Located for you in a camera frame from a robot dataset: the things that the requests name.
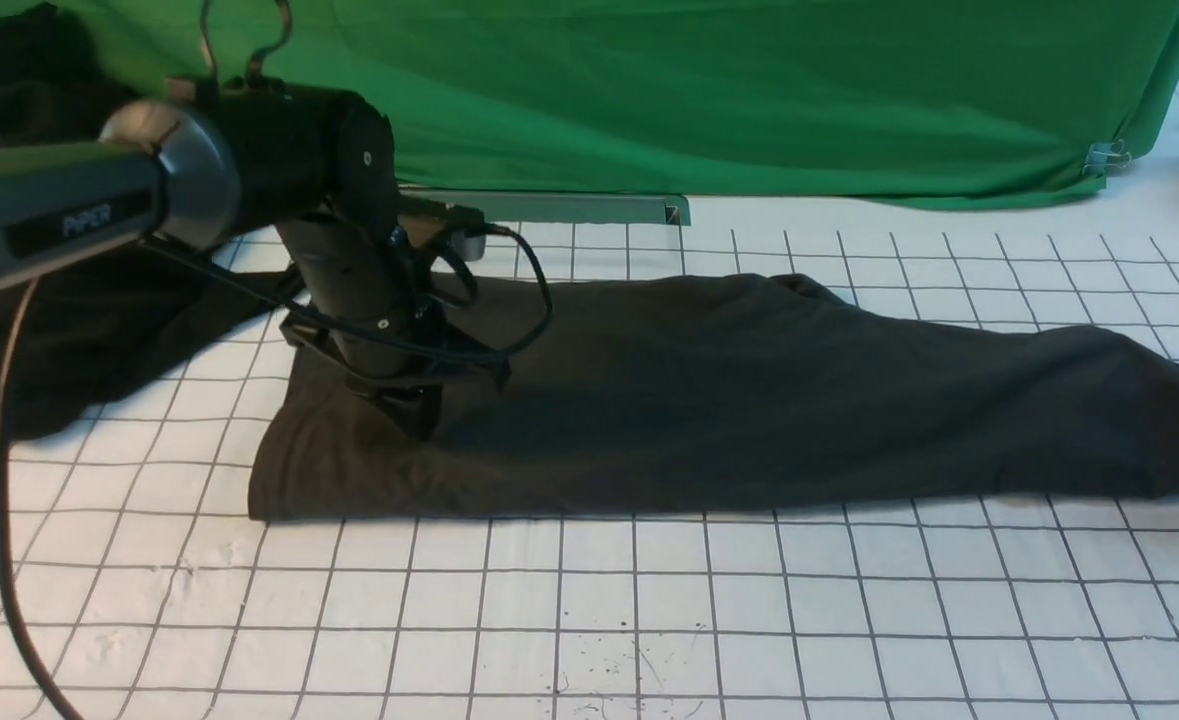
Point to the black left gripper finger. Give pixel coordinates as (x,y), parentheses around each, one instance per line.
(415,411)

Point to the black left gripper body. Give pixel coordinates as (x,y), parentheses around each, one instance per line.
(410,350)

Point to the dark gray long-sleeve shirt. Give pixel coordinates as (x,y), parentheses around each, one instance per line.
(741,393)

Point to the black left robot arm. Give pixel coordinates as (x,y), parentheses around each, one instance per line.
(183,174)

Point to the gray metal tray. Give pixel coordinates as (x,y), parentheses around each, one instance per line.
(565,207)

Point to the pile of dark clothes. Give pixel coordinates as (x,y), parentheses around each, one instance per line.
(98,331)

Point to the white grid table mat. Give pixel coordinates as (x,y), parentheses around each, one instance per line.
(151,595)

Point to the green backdrop cloth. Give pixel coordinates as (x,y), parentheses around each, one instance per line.
(939,105)

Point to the binder clip on cloth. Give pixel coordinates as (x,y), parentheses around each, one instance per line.
(1105,158)

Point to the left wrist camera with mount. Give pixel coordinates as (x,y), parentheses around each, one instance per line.
(461,228)

